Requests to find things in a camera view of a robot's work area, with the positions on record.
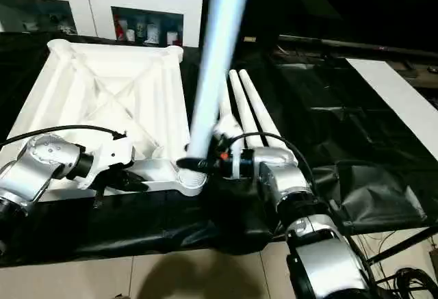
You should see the black floor stand bar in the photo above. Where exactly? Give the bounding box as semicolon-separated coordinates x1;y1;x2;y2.
364;226;438;267

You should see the black mat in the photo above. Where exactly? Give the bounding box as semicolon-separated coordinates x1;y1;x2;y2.
0;31;438;265

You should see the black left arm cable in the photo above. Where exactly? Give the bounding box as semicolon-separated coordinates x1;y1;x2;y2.
0;125;128;151

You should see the white board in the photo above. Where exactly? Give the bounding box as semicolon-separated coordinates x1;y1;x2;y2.
346;58;438;164

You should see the black metal rail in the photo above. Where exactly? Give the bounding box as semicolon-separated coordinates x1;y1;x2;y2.
277;34;438;62

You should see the white plastic table leg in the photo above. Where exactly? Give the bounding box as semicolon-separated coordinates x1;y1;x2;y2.
185;0;255;164
238;70;283;151
228;70;266;151
215;92;237;141

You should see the white plastic table top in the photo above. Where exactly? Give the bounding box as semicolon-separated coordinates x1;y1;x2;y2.
0;39;207;197

